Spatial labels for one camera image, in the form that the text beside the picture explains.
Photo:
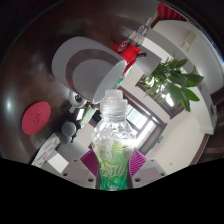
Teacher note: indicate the white paper card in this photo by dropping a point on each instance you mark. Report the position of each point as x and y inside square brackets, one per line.
[58, 163]

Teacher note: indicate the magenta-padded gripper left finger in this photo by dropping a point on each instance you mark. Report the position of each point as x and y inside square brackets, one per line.
[80, 173]

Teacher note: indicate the red plastic box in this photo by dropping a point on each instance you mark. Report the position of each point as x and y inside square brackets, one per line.
[130, 53]

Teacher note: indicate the green plant in white pot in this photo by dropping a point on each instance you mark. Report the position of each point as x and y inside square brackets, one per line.
[176, 83]

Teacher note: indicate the pale green pouch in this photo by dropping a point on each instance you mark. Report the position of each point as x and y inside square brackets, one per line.
[87, 115]

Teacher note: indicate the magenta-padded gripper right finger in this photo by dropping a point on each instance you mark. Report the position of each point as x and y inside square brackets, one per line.
[146, 171]

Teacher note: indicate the white round device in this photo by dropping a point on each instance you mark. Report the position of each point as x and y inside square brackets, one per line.
[77, 99]

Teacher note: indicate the brown framed window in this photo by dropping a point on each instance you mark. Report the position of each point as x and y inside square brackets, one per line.
[165, 106]

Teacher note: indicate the green exit sign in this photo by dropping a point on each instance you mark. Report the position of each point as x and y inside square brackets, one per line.
[160, 139]

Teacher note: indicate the flat round red coaster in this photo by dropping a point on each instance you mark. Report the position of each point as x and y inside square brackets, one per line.
[36, 118]

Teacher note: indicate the brown glazed double door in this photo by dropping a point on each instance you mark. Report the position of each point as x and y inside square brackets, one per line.
[143, 123]

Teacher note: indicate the printed paper leaflet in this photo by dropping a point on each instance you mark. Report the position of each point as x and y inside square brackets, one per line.
[46, 151]

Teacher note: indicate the clear green-labelled drink bottle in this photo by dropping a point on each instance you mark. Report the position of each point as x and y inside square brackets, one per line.
[113, 140]

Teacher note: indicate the red carpeted stairs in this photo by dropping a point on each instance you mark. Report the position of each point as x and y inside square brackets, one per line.
[168, 11]

